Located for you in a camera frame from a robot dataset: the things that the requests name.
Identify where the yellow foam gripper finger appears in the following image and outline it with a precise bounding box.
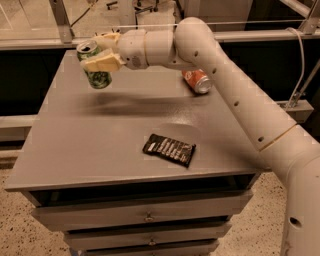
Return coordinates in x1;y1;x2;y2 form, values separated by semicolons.
79;50;126;72
92;32;121;53

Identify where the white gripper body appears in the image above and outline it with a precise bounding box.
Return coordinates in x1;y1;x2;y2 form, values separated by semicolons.
117;29;148;70

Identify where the green soda can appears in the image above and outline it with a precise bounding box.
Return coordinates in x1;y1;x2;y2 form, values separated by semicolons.
76;40;112;89

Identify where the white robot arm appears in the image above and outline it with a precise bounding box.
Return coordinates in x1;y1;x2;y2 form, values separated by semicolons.
81;17;320;256

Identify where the red soda can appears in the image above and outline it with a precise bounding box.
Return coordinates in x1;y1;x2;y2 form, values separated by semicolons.
182;70;212;94

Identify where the grey drawer cabinet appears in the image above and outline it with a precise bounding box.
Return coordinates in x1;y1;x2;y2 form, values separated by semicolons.
4;49;268;256

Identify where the black snack wrapper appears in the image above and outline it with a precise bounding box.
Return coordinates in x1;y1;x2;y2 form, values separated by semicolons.
142;134;196;168

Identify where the top drawer with knob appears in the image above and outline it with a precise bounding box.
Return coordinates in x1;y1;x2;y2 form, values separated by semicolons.
32;190;253;231

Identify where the drawer with knob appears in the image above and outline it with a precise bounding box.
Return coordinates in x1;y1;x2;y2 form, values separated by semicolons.
64;221;231;250
32;190;253;231

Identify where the grey metal railing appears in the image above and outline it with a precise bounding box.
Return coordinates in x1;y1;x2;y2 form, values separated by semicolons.
0;0;319;50

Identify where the middle drawer with knob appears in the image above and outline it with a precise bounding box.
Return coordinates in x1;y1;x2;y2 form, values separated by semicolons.
64;221;231;250

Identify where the bottom drawer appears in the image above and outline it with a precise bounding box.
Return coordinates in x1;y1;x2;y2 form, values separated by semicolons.
85;240;219;256

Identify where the white cable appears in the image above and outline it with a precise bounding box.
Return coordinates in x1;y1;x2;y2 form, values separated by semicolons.
283;27;306;111

